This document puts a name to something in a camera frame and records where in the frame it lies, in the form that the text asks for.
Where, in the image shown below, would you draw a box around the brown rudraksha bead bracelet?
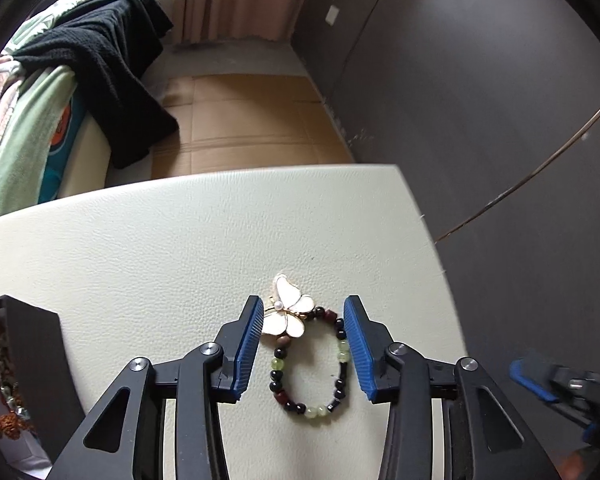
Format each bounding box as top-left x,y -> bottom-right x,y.
0,316 -> 34,441

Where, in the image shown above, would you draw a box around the green black bead bracelet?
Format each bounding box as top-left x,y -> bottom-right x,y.
268,304 -> 352,423

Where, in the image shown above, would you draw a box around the black jewelry box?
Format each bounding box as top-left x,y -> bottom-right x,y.
0,296 -> 84,479

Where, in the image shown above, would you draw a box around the person right hand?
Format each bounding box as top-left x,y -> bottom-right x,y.
558,446 -> 600,480

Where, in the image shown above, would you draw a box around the cardboard floor sheets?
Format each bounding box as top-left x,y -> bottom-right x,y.
151,74 -> 353,179

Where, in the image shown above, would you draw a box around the black knit blanket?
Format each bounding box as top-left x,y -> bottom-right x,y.
15,0 -> 178,169

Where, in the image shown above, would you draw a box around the white wall socket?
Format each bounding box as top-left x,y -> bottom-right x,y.
325,4 -> 339,26

